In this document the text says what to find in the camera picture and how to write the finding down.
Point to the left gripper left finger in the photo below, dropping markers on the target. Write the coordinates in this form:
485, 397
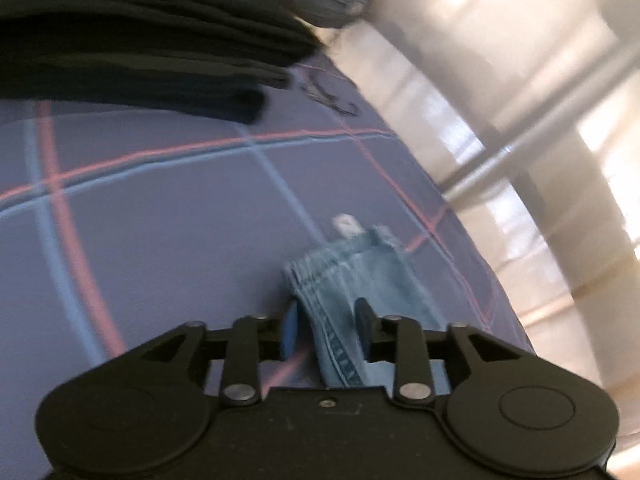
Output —
253, 340

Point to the purple plaid bed sheet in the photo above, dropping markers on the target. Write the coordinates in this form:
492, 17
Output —
120, 223

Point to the eyeglasses with thin frame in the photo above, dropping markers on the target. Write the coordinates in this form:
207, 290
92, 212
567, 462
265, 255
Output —
314, 90

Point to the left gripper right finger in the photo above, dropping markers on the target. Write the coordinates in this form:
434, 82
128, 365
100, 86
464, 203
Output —
399, 341

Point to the stack of dark folded clothes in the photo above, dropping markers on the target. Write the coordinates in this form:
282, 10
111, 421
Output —
212, 58

